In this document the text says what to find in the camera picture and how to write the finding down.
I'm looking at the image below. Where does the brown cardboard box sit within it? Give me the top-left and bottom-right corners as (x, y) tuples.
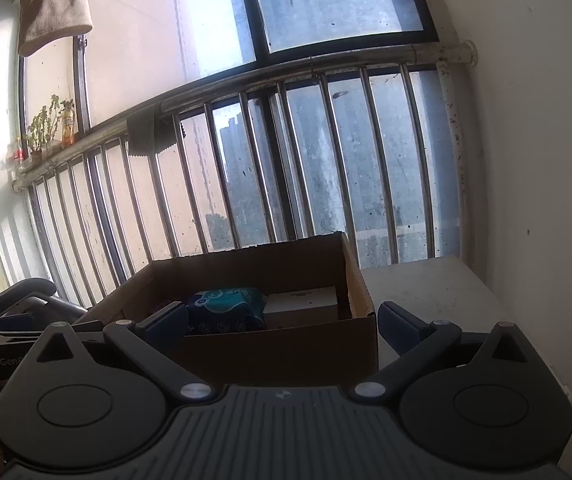
(85, 232), (379, 387)

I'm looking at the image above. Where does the red bottle on sill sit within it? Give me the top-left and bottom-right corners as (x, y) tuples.
(14, 136), (27, 166)

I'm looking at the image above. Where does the white flat box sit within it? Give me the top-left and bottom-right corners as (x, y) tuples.
(263, 287), (339, 330)

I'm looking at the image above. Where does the orange bottle on sill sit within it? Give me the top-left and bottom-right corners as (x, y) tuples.
(60, 99), (76, 148)

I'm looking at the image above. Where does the metal window railing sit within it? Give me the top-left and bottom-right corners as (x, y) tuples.
(14, 42), (476, 307)

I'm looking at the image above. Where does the dark cloth on railing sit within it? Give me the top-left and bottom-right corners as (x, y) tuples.
(126, 104), (176, 157)

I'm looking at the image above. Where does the blue wet wipes pack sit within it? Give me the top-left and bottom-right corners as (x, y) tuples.
(186, 287), (266, 335)

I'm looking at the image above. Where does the white side table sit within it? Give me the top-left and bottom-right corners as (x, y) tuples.
(358, 253), (572, 411)

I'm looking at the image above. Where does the small potted plant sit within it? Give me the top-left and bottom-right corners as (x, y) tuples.
(26, 94), (62, 162)

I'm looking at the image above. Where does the beige hanging towel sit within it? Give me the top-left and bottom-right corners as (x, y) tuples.
(18, 0), (93, 58)

